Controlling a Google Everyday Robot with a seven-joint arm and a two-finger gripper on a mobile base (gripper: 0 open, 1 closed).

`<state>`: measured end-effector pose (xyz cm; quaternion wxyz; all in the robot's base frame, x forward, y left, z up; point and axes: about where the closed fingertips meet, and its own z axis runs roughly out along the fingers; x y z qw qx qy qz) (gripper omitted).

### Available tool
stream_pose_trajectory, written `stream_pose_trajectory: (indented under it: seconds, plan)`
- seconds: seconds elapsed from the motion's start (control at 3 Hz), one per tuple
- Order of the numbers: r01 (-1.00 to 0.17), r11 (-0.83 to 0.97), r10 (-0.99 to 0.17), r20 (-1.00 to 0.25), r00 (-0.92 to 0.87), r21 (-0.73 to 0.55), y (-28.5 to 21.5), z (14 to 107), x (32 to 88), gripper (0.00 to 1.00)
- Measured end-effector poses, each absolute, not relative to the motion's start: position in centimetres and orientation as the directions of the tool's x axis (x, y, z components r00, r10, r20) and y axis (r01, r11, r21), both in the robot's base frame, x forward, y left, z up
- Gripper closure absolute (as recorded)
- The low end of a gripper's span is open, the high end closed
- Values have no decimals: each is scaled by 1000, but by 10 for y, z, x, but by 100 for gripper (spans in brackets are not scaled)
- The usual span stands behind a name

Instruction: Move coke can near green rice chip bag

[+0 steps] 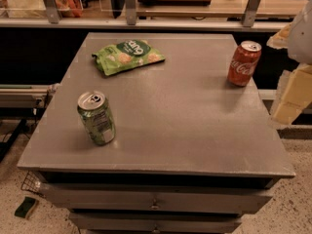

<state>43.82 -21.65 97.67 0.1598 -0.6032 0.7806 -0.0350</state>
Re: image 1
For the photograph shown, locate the green soda can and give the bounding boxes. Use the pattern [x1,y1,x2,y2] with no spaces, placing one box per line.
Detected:
[77,91,115,145]

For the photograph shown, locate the wire basket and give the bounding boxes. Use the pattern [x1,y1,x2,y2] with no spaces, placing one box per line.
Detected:
[20,172,44,197]

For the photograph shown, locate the red coke can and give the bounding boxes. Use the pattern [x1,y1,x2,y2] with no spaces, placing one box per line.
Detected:
[227,41,261,87]

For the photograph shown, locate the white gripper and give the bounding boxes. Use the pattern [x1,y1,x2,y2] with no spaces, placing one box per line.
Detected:
[266,8,312,126]

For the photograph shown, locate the orange snack bag on shelf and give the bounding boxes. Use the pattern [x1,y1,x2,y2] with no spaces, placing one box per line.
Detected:
[55,0,82,18]

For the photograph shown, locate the green yellow sponge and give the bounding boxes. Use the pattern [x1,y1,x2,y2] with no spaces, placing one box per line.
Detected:
[15,196,38,219]

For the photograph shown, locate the grey drawer cabinet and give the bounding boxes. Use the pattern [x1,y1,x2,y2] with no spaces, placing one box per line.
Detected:
[19,33,294,234]

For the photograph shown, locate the metal shelf rail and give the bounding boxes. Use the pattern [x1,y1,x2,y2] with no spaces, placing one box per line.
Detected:
[0,18,288,32]

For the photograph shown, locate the green rice chip bag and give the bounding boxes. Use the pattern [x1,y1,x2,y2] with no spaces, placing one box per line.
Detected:
[92,39,165,76]

